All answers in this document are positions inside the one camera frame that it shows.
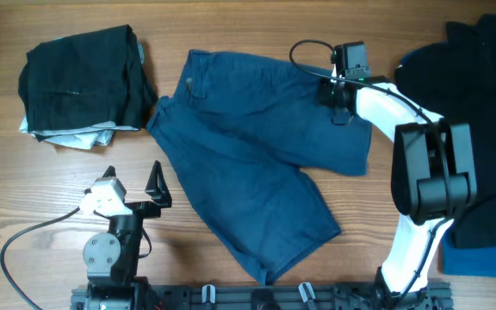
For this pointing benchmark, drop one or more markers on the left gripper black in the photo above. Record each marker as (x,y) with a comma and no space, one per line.
(158,194)

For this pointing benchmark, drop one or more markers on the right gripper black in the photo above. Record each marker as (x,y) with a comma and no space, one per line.
(322,94)

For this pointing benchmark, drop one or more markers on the blue denim shorts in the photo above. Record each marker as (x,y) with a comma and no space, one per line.
(240,131)

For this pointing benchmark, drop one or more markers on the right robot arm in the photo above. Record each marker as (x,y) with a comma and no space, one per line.
(432,180)

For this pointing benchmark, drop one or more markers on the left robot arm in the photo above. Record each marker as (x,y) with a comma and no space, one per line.
(112,257)

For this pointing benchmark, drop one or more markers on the black folded garment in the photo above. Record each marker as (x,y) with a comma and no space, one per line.
(86,80)

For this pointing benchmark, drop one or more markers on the black polo shirt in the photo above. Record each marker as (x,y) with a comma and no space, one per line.
(457,79)

